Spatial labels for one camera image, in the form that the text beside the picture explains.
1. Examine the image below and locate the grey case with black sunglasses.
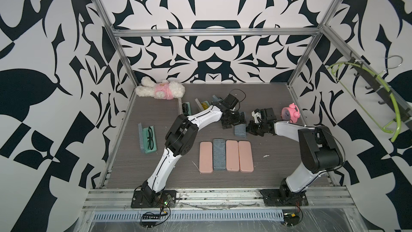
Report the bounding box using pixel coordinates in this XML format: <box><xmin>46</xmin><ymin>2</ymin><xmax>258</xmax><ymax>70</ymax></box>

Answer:
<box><xmin>178</xmin><ymin>98</ymin><xmax>192</xmax><ymax>116</ymax></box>

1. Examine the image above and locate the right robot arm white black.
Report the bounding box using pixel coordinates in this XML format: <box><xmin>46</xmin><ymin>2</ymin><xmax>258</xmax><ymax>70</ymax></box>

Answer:
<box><xmin>246</xmin><ymin>121</ymin><xmax>344</xmax><ymax>198</ymax></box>

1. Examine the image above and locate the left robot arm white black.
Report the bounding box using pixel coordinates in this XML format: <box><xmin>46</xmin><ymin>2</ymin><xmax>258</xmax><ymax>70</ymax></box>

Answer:
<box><xmin>141</xmin><ymin>95</ymin><xmax>240</xmax><ymax>202</ymax></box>

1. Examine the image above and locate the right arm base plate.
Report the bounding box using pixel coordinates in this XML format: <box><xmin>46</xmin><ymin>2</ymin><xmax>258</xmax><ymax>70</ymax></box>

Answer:
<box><xmin>260</xmin><ymin>184</ymin><xmax>309</xmax><ymax>207</ymax></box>

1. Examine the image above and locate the white slotted cable duct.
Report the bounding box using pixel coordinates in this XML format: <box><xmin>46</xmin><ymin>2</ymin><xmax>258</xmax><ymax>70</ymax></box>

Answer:
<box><xmin>92</xmin><ymin>209</ymin><xmax>284</xmax><ymax>222</ymax></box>

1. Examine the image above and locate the aluminium front rail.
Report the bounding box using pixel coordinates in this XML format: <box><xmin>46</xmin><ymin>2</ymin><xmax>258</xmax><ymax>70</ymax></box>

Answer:
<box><xmin>82</xmin><ymin>186</ymin><xmax>356</xmax><ymax>211</ymax></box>

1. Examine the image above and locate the white plush toy pink outfit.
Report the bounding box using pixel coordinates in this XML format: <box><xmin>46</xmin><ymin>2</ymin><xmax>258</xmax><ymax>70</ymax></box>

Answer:
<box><xmin>135</xmin><ymin>76</ymin><xmax>186</xmax><ymax>100</ymax></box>

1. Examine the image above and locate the black wall hook rail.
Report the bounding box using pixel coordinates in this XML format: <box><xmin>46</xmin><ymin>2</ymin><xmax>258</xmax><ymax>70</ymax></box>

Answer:
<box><xmin>349</xmin><ymin>51</ymin><xmax>412</xmax><ymax>126</ymax></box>

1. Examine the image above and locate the grey-green case far left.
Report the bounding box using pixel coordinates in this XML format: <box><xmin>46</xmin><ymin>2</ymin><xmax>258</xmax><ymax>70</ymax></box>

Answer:
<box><xmin>138</xmin><ymin>123</ymin><xmax>157</xmax><ymax>154</ymax></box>

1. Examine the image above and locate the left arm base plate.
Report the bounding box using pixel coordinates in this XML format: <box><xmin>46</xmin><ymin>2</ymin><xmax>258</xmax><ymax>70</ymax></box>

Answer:
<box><xmin>130</xmin><ymin>182</ymin><xmax>177</xmax><ymax>209</ymax></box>

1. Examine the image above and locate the pink case with red glasses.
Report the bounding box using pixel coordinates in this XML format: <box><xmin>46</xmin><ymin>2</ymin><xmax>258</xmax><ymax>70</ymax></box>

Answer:
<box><xmin>199</xmin><ymin>141</ymin><xmax>214</xmax><ymax>174</ymax></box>

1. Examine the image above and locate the pink alarm clock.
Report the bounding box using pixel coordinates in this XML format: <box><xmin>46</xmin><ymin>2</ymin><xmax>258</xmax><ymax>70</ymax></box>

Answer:
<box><xmin>281</xmin><ymin>103</ymin><xmax>300</xmax><ymax>124</ymax></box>

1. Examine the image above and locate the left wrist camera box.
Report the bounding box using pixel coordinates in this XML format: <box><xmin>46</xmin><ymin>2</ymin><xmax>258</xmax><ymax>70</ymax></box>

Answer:
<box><xmin>222</xmin><ymin>93</ymin><xmax>239</xmax><ymax>110</ymax></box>

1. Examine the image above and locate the green clothes hanger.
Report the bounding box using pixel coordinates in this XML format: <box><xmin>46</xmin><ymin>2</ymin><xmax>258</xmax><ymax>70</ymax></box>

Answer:
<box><xmin>327</xmin><ymin>58</ymin><xmax>405</xmax><ymax>142</ymax></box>

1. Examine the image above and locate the mint case with white sunglasses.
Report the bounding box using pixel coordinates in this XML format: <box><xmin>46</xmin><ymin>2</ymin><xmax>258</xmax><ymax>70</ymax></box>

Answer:
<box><xmin>213</xmin><ymin>139</ymin><xmax>226</xmax><ymax>170</ymax></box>

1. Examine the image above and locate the beige case with yellow glasses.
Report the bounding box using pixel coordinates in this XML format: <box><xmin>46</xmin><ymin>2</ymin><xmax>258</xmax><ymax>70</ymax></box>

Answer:
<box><xmin>195</xmin><ymin>98</ymin><xmax>210</xmax><ymax>112</ymax></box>

